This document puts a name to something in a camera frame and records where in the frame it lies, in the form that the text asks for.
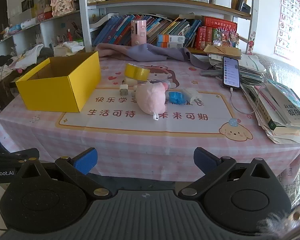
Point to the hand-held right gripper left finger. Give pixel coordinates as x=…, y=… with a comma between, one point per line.
x=86, y=158

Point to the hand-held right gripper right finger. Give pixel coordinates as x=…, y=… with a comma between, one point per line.
x=205, y=158

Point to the white power adapter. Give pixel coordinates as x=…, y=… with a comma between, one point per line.
x=190, y=93

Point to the blue plastic packet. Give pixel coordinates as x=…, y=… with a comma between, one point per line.
x=176, y=97

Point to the yellow cardboard box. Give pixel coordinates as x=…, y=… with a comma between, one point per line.
x=52, y=95

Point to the small white cube charger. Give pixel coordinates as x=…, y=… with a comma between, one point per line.
x=124, y=90

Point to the pink plush toy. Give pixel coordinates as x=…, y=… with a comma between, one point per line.
x=150, y=97

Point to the yellow tape roll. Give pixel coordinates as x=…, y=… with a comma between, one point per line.
x=137, y=73

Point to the pile of clothes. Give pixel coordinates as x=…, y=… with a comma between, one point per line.
x=2, y=72

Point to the stack of thick books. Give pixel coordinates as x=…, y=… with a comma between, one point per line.
x=277, y=112

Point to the smartphone with lit screen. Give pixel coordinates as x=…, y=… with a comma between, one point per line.
x=231, y=72

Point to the white printed shirt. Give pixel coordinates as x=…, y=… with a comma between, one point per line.
x=30, y=55

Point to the grey furry cloth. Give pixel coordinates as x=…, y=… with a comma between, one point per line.
x=277, y=223

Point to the dark grey garment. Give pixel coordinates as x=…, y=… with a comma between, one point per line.
x=46, y=53

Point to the pile of workbooks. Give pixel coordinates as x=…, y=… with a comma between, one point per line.
x=252, y=66

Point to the brown paper envelope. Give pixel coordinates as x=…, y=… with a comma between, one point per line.
x=222, y=51

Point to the cream tissue pack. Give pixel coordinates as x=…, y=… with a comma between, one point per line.
x=65, y=50

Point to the small orange blue carton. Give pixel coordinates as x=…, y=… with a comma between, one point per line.
x=170, y=45
x=170, y=38

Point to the white long carton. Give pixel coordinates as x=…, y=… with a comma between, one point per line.
x=28, y=23

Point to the pink and purple cloth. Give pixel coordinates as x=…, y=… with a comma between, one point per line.
x=145, y=52

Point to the colourful glittery trinkets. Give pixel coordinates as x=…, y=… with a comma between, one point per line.
x=226, y=38

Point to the cartoon sticker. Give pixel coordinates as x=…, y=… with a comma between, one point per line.
x=251, y=43

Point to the cluster of stationery tools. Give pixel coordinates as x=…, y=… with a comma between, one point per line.
x=70, y=33

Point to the row of colourful books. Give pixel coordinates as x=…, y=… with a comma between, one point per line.
x=115, y=30

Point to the pink rectangular box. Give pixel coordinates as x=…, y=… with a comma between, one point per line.
x=138, y=33

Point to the red thick dictionary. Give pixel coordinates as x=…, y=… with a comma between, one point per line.
x=218, y=23

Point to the red round jar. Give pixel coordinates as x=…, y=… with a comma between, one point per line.
x=48, y=13

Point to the white bookshelf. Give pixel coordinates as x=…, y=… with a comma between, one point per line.
x=83, y=17

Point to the pink dress doll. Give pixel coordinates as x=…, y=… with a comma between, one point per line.
x=62, y=5

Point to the small black device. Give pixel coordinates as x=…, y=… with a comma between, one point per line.
x=243, y=5

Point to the black picture frame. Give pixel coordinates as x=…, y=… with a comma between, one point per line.
x=27, y=5

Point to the alphabet wall poster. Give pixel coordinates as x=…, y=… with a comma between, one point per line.
x=290, y=22

